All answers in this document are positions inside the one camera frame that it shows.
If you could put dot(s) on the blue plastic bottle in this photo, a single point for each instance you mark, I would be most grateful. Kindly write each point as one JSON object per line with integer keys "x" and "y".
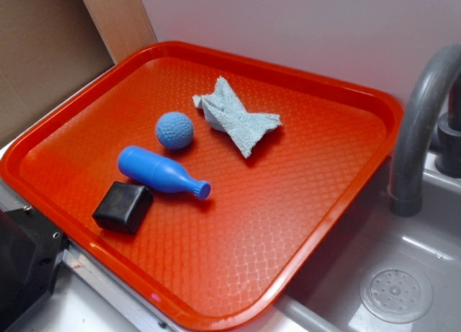
{"x": 160, "y": 173}

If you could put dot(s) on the black faucet handle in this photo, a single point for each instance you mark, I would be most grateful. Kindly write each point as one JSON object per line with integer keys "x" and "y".
{"x": 448, "y": 130}

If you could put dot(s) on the brown cardboard panel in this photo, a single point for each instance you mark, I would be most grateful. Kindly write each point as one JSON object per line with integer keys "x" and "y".
{"x": 49, "y": 50}

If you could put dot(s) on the black rubber block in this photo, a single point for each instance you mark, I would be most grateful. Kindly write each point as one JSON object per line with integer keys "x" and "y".
{"x": 123, "y": 208}

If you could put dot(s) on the light blue crumpled cloth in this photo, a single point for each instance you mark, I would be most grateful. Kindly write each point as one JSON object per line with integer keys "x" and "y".
{"x": 225, "y": 112}

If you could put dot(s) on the grey curved faucet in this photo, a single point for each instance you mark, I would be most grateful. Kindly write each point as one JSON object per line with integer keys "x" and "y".
{"x": 418, "y": 130}

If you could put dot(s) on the orange plastic tray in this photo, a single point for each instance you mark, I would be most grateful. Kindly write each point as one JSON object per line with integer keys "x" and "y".
{"x": 213, "y": 264}

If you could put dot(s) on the grey plastic sink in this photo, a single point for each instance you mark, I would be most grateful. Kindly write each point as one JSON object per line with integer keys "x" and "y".
{"x": 376, "y": 271}

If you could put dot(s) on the wooden board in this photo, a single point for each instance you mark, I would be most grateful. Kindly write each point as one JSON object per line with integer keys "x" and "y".
{"x": 123, "y": 25}

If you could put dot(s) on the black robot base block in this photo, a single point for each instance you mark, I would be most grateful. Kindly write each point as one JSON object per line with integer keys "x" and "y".
{"x": 31, "y": 252}

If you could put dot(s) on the blue dimpled ball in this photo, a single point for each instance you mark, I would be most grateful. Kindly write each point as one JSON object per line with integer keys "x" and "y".
{"x": 174, "y": 130}

